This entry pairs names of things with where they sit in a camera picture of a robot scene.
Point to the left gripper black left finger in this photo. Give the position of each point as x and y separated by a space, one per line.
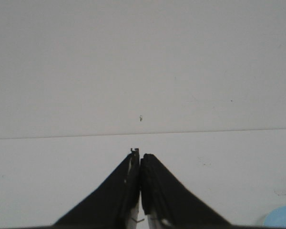
114 203

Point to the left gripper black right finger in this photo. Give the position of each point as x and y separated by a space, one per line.
167 202

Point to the light blue round plate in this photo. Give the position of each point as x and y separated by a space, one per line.
276 218

